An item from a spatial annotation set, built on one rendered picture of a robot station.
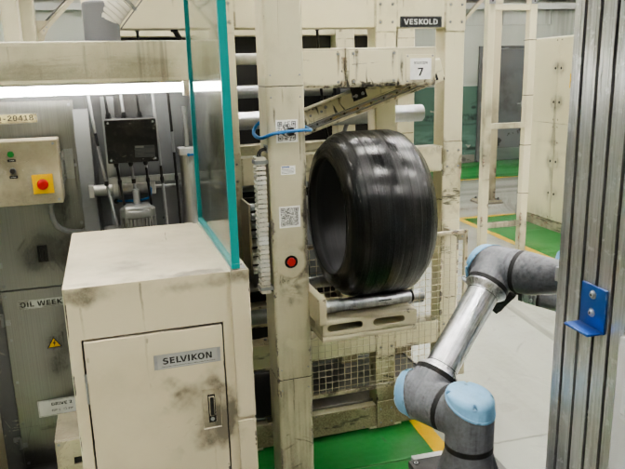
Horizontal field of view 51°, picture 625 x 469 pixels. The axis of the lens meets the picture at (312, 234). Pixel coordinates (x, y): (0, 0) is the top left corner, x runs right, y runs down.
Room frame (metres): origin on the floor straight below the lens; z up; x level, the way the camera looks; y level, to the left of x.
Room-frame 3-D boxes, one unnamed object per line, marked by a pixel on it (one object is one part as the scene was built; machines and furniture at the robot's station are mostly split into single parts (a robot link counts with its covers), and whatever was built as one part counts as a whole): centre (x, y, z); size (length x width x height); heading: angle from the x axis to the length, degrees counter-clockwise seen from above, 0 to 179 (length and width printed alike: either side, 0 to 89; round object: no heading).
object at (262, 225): (2.21, 0.17, 1.19); 0.05 x 0.04 x 0.48; 17
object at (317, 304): (2.30, 0.03, 0.90); 0.40 x 0.03 x 0.10; 17
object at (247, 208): (2.66, 0.18, 1.05); 0.20 x 0.15 x 0.30; 107
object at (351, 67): (2.68, -0.18, 1.71); 0.61 x 0.25 x 0.15; 107
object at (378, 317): (2.22, -0.18, 0.84); 0.36 x 0.09 x 0.06; 107
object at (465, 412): (1.44, -0.36, 0.88); 0.13 x 0.12 x 0.14; 42
